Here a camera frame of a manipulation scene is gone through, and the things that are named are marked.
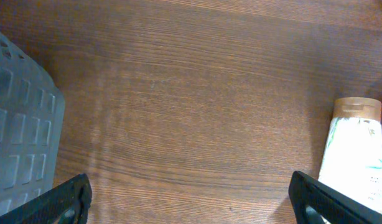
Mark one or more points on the white tube gold cap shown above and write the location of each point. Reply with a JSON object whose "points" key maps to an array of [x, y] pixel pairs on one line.
{"points": [[352, 160]]}

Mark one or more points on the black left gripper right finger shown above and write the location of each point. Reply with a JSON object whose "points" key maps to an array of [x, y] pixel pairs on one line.
{"points": [[314, 202]]}

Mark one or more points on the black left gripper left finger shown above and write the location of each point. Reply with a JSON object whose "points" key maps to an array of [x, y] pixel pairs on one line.
{"points": [[68, 202]]}

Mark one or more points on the grey plastic mesh basket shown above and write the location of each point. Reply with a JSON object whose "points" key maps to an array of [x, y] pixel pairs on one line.
{"points": [[31, 117]]}

